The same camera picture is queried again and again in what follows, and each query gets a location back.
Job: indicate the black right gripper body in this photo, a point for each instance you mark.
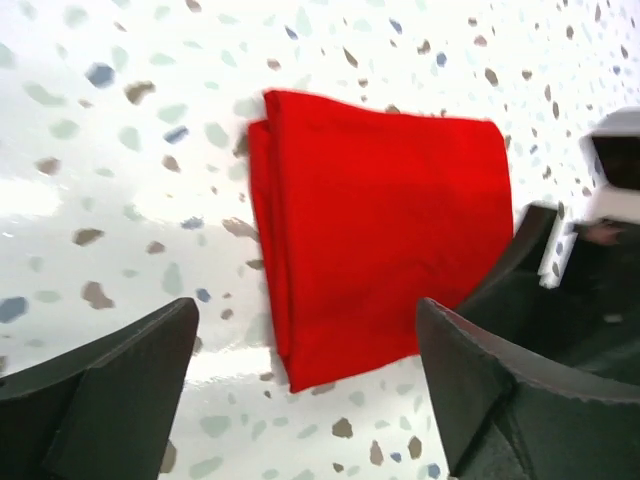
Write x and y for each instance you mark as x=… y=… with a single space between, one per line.
x=594 y=324

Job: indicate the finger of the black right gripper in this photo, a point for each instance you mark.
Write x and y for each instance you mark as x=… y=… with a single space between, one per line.
x=510 y=301

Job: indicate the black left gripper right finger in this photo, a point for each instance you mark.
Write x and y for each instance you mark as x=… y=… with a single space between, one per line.
x=504 y=412

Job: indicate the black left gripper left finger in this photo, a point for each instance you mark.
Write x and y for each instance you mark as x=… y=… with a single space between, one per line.
x=104 y=410

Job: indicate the bright red t-shirt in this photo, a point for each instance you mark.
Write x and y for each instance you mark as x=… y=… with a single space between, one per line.
x=360 y=214

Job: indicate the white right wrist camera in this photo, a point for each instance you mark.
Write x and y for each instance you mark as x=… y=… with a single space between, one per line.
x=612 y=148

